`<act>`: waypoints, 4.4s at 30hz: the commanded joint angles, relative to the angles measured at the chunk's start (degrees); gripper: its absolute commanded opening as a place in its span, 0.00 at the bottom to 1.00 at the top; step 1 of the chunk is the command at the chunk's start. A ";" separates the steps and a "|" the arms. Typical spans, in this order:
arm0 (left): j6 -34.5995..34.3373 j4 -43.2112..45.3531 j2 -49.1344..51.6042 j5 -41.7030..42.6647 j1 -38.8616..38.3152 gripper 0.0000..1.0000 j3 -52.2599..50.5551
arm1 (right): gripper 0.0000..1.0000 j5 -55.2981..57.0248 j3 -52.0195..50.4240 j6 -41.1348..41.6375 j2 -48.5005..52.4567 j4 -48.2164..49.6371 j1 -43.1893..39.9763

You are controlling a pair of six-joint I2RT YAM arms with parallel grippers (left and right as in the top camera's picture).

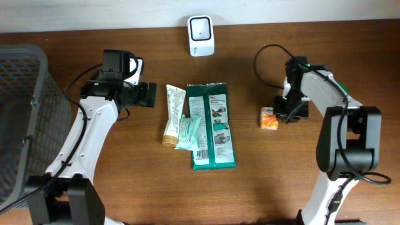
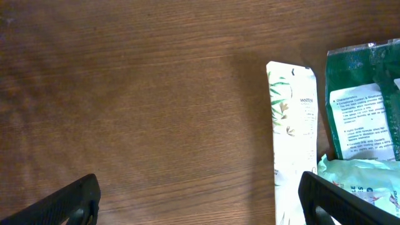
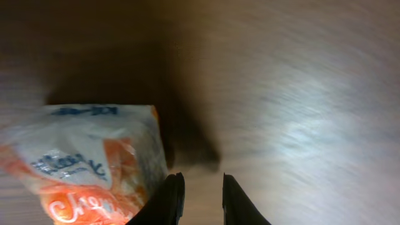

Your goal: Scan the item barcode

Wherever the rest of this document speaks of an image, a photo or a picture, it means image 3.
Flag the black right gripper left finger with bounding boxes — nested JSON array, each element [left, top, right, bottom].
[[126, 172, 185, 225]]

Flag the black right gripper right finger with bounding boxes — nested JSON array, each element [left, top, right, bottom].
[[222, 174, 271, 225]]

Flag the orange tissue pack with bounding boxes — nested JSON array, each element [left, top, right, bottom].
[[1, 104, 168, 224]]

